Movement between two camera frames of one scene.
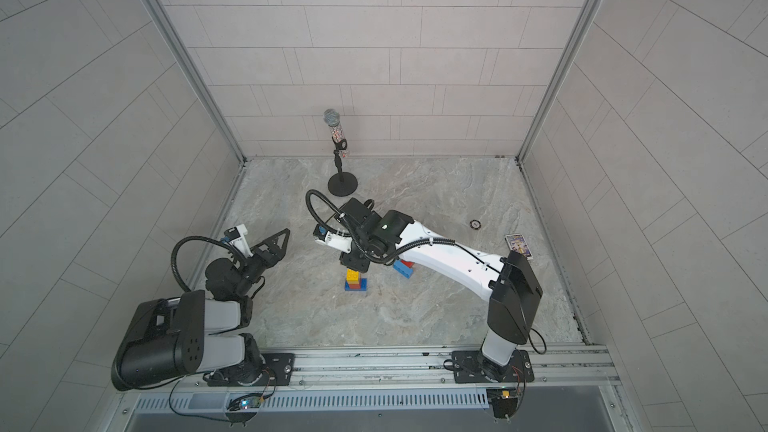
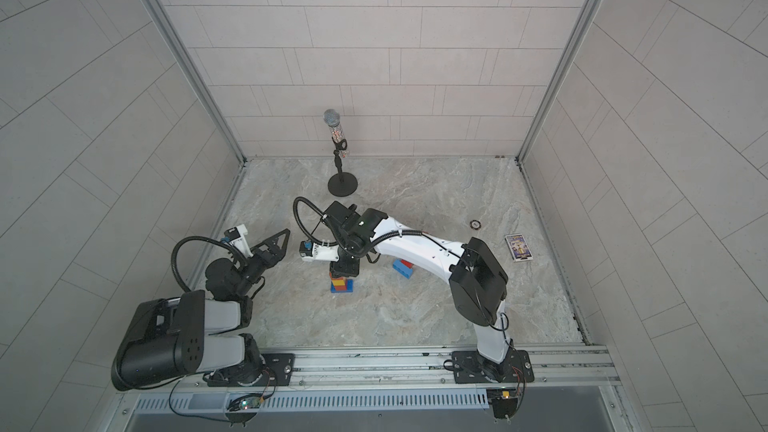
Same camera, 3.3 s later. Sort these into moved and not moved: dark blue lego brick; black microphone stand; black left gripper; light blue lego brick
Moved: dark blue lego brick
Not moved: light blue lego brick; black microphone stand; black left gripper
